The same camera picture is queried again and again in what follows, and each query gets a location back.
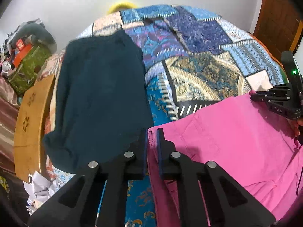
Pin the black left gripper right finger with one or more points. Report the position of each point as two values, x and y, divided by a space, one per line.
207 194

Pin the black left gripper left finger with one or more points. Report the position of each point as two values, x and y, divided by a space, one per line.
97 194

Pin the pink pants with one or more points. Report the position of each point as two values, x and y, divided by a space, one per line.
253 145

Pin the white crumpled cloth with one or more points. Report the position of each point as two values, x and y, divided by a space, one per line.
39 190

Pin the wooden lap desk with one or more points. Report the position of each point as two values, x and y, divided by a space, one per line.
29 153

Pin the brown wooden door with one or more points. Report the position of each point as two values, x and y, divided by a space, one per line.
279 27

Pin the dark teal folded garment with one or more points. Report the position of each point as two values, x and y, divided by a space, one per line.
101 102

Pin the patchwork patterned bedspread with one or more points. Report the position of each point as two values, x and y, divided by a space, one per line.
188 54

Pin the green fabric storage box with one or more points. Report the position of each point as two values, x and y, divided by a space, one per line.
24 76

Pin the orange box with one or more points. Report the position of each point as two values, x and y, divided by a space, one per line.
23 50

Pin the yellow curved pillow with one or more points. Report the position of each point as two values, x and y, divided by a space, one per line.
120 6

